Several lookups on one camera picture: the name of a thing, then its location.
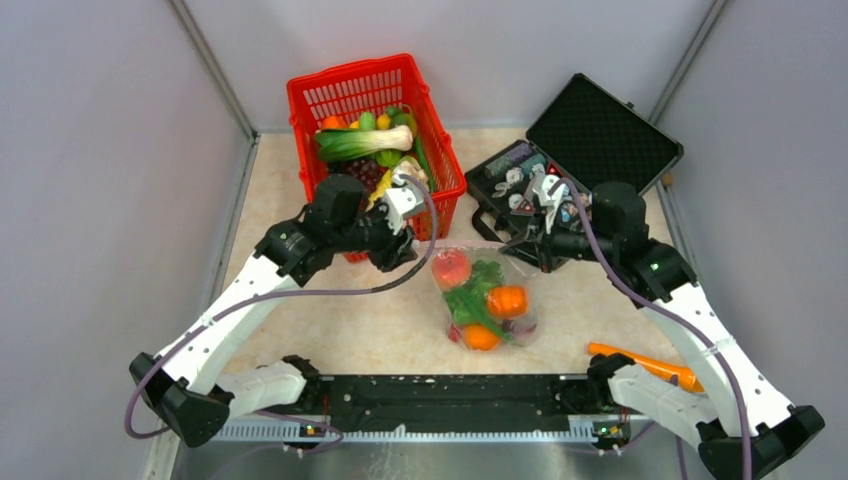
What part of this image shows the red plastic basket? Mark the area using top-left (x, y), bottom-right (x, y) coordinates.
top-left (287, 53), bottom-right (467, 240)

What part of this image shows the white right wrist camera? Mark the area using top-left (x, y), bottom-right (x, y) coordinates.
top-left (524, 173), bottom-right (572, 233)

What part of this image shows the white cauliflower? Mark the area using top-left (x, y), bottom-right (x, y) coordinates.
top-left (392, 155), bottom-right (430, 189)

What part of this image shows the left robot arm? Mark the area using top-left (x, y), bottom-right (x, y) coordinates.
top-left (124, 174), bottom-right (438, 447)

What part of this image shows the pink purple onion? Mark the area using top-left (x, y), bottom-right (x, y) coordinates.
top-left (501, 318), bottom-right (538, 346)

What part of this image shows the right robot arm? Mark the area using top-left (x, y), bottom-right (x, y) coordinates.
top-left (504, 175), bottom-right (825, 479)

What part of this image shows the orange mini pumpkin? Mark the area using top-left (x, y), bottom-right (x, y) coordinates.
top-left (486, 285), bottom-right (529, 319)

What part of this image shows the clear zip top bag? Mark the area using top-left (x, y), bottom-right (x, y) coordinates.
top-left (429, 240), bottom-right (539, 352)

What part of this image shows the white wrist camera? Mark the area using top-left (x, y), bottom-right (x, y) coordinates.
top-left (524, 173), bottom-right (572, 233)
top-left (377, 186), bottom-right (426, 235)

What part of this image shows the peach fruit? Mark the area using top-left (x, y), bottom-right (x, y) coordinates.
top-left (431, 249), bottom-right (473, 292)

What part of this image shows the orange handled tool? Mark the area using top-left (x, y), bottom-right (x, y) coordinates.
top-left (587, 342), bottom-right (704, 393)

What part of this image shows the green lettuce head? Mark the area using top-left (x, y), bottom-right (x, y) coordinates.
top-left (442, 260), bottom-right (504, 327)

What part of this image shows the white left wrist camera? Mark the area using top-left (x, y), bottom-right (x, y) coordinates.
top-left (377, 186), bottom-right (426, 235)

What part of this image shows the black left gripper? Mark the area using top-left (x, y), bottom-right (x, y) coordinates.
top-left (332, 193), bottom-right (418, 272)

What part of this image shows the red chili pepper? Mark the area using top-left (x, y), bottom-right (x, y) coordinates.
top-left (448, 323), bottom-right (462, 343)

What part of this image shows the purple grape bunch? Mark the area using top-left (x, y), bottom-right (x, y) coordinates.
top-left (340, 158), bottom-right (385, 193)

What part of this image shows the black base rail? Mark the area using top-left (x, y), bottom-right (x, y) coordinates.
top-left (258, 374), bottom-right (654, 435)

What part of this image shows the black poker chip case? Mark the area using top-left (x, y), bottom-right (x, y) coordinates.
top-left (465, 73), bottom-right (684, 241)

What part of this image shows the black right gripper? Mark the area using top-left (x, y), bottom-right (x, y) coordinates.
top-left (501, 203), bottom-right (616, 274)

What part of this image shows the green white bok choy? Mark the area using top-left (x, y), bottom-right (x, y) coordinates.
top-left (313, 125), bottom-right (414, 164)

